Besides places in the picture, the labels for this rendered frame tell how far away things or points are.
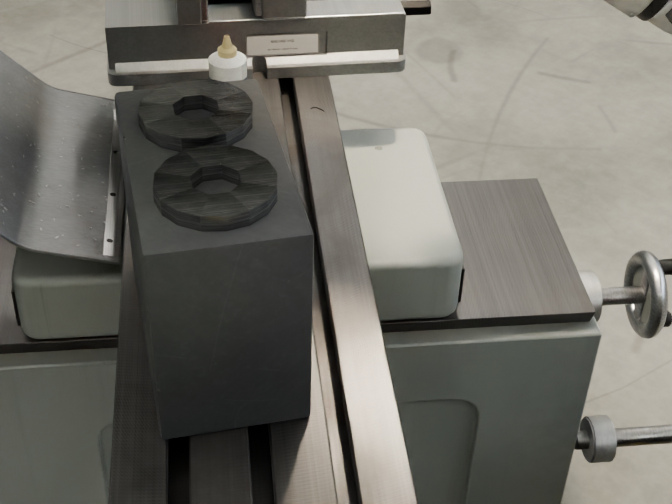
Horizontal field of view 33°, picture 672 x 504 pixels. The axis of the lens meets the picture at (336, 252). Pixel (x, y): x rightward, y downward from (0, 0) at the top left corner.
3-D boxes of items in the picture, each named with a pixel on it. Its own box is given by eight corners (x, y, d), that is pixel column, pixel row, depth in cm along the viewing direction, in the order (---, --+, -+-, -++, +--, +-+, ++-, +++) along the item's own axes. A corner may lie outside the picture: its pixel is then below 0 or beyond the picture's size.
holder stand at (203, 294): (261, 249, 106) (258, 62, 94) (312, 418, 90) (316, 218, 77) (133, 266, 104) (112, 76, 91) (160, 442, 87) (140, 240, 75)
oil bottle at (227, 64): (247, 115, 125) (245, 25, 118) (249, 134, 122) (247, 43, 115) (210, 116, 124) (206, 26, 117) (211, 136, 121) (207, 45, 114)
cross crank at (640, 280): (653, 297, 158) (671, 230, 150) (682, 355, 149) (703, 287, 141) (543, 302, 156) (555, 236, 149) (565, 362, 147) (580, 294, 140)
